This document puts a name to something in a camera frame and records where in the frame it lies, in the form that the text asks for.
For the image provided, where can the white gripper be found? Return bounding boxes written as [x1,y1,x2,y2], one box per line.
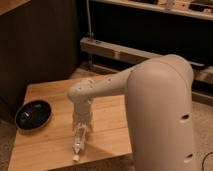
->
[72,101,93,133]

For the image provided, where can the clear plastic bottle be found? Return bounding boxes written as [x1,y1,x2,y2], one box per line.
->
[73,124,87,162]

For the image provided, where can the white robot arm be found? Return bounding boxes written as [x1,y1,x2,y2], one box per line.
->
[68,54,197,171]

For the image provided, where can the black ceramic bowl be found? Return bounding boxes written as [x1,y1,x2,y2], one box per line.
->
[15,100,52,131]

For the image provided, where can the metal vertical pole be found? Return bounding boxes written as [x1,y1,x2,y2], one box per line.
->
[86,0,94,41]

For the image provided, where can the black flat device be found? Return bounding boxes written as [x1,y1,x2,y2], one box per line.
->
[188,61,208,70]

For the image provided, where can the wooden shelf board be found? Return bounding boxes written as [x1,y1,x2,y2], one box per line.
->
[93,0,213,21]

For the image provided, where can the wooden beam frame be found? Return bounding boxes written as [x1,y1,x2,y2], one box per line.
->
[80,37,213,85]

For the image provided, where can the black cable on floor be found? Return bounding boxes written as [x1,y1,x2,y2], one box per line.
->
[199,151,213,171]

